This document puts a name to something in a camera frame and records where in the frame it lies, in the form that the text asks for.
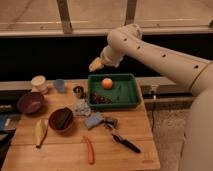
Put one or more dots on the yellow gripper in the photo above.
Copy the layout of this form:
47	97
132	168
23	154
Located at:
96	64

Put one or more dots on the black eraser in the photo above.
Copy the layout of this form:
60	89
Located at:
64	117

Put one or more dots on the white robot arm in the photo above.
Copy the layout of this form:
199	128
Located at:
193	73

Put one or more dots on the red bowl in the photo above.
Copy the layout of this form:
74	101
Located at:
52	120

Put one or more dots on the purple bowl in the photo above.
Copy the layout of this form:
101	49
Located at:
30	102

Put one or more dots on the orange ball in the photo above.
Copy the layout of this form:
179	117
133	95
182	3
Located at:
107	83

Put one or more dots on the small metal cup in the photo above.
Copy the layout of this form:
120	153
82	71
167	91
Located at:
78	91

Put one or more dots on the dark grapes bunch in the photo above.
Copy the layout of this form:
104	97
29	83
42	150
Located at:
99	99

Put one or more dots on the green tray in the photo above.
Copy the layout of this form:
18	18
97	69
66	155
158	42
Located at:
123	94

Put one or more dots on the blue cup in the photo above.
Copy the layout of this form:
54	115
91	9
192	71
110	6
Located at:
59	85

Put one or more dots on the crumpled grey cloth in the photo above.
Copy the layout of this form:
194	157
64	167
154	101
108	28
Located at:
81	108

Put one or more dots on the blue sponge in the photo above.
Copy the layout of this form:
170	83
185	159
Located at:
93	120

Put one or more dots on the white cup stack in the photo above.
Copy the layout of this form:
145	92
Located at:
39	83

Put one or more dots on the yellow banana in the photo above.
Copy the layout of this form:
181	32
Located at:
40	131

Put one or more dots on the orange carrot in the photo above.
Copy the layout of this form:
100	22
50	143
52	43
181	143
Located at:
90	150

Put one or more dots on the black handled tool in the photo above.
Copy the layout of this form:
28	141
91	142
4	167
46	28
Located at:
126	143

